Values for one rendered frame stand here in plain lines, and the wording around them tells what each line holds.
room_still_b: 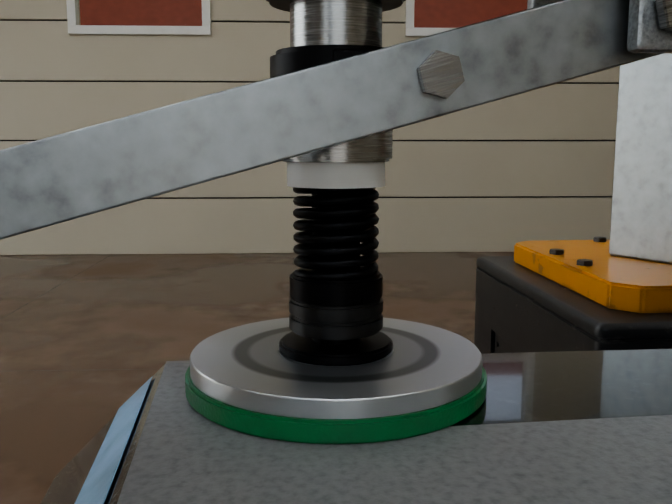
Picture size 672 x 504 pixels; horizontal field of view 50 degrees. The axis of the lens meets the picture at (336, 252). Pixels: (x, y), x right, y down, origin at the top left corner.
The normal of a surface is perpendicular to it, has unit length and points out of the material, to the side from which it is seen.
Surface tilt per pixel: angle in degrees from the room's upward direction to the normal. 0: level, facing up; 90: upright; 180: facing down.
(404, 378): 0
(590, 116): 90
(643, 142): 90
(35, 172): 90
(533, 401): 0
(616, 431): 0
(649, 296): 90
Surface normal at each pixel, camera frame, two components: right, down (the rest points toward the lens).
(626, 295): -0.64, 0.11
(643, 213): -0.82, 0.09
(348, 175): 0.26, 0.15
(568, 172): 0.04, 0.15
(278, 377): 0.00, -0.99
